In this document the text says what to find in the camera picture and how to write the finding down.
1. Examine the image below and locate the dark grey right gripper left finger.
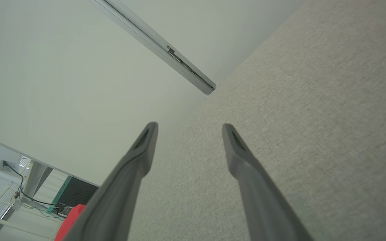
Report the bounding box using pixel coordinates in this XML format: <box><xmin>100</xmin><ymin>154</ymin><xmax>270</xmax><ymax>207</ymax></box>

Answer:
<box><xmin>62</xmin><ymin>122</ymin><xmax>158</xmax><ymax>241</ymax></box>

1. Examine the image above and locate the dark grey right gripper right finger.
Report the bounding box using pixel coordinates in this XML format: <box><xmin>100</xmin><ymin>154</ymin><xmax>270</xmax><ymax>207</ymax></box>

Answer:
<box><xmin>222</xmin><ymin>124</ymin><xmax>314</xmax><ymax>241</ymax></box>

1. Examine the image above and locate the red shirt pile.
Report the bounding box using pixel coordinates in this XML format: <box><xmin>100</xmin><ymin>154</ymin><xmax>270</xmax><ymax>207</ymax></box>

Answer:
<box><xmin>55</xmin><ymin>204</ymin><xmax>86</xmax><ymax>241</ymax></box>

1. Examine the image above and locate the black box with green edge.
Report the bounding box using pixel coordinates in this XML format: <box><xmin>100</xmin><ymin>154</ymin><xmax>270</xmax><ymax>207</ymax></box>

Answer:
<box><xmin>47</xmin><ymin>175</ymin><xmax>99</xmax><ymax>215</ymax></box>

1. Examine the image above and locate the white table leg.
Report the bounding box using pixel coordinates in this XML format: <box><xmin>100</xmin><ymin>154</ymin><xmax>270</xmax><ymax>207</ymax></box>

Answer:
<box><xmin>23</xmin><ymin>160</ymin><xmax>54</xmax><ymax>198</ymax></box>

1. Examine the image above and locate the thin black floor cable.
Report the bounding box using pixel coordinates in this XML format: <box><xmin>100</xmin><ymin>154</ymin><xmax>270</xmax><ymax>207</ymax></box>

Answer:
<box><xmin>3</xmin><ymin>162</ymin><xmax>70</xmax><ymax>219</ymax></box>

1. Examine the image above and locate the grey wall partition post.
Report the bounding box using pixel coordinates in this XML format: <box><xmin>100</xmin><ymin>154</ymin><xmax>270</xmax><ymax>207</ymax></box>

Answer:
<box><xmin>87</xmin><ymin>0</ymin><xmax>217</xmax><ymax>96</ymax></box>

